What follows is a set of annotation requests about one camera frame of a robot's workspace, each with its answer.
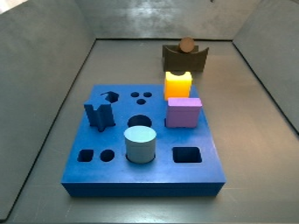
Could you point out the brown wooden cylinder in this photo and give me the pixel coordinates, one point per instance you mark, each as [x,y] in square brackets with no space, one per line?
[186,44]

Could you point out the blue foam shape-sorter board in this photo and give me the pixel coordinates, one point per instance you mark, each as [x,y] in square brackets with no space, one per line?
[186,168]

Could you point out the purple rectangular block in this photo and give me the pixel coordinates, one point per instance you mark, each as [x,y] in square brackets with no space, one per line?
[184,112]

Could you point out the light blue cylinder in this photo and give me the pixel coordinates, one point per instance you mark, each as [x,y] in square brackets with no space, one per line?
[141,144]

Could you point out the yellow notched block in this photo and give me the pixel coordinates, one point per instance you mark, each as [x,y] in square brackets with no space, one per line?
[177,85]

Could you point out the blue star-shaped block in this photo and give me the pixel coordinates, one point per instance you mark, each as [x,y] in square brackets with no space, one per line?
[100,112]

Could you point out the black curved cradle stand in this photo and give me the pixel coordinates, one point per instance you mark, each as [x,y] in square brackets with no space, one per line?
[184,61]

